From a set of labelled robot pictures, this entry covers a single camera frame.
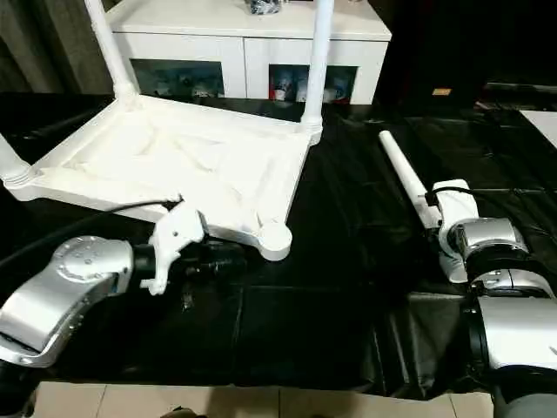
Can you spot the white plastic table top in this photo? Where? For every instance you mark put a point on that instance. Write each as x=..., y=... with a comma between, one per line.
x=174, y=165

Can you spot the white plastic table leg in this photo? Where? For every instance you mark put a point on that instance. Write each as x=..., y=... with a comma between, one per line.
x=317, y=61
x=111, y=48
x=11, y=161
x=404, y=170

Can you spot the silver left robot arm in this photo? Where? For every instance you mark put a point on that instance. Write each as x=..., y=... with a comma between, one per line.
x=65, y=287

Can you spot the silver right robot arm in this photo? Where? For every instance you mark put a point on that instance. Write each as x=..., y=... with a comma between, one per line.
x=500, y=244

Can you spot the black plastic cover mat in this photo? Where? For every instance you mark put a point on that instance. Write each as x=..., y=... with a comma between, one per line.
x=304, y=313

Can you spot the dark robot body part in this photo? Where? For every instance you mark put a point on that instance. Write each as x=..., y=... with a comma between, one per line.
x=180, y=413

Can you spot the small white bottle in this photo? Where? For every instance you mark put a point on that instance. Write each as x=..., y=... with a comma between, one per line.
x=339, y=92
x=280, y=89

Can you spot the white sideboard with glass doors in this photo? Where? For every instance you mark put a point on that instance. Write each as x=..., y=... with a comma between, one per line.
x=217, y=43

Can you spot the grey curtain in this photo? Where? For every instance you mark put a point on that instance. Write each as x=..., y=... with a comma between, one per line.
x=43, y=43

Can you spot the small tan box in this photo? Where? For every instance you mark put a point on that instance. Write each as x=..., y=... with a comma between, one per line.
x=441, y=92

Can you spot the white flat board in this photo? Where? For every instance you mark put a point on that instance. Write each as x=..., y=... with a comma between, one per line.
x=544, y=126

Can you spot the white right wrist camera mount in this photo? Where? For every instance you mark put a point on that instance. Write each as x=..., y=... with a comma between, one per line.
x=457, y=204

